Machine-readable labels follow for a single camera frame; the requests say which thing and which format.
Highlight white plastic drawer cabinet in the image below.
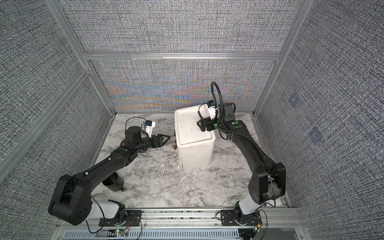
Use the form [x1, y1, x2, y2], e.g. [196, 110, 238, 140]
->
[175, 104, 216, 170]

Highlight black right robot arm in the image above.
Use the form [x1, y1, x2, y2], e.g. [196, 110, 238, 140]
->
[197, 100, 286, 225]

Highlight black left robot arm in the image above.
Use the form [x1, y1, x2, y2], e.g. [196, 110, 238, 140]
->
[48, 126, 171, 226]

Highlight black cup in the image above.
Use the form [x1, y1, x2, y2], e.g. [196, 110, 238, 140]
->
[102, 172, 125, 192]

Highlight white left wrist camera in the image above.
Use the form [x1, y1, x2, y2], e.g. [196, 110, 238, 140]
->
[144, 120, 156, 136]

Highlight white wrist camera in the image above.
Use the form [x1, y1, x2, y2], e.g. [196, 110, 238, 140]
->
[206, 100, 218, 120]
[144, 120, 156, 136]

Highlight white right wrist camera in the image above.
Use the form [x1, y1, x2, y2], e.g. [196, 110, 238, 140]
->
[206, 100, 218, 120]

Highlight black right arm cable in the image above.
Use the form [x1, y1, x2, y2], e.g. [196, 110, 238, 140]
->
[197, 81, 226, 127]

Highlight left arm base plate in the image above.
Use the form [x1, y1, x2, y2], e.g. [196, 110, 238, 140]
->
[99, 210, 142, 227]

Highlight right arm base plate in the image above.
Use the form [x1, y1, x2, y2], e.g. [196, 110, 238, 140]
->
[220, 209, 263, 226]

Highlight aluminium mounting rail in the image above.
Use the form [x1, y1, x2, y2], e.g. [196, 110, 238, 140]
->
[55, 206, 307, 230]

